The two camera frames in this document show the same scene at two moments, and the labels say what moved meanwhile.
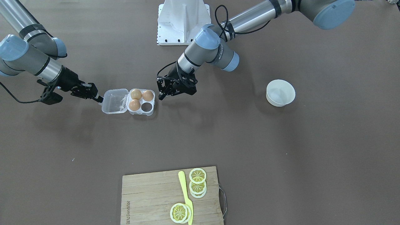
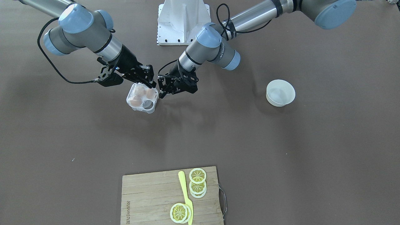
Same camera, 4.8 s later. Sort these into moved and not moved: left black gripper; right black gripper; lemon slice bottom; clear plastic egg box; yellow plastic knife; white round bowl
Moved: clear plastic egg box; right black gripper
Not moved: yellow plastic knife; lemon slice bottom; white round bowl; left black gripper
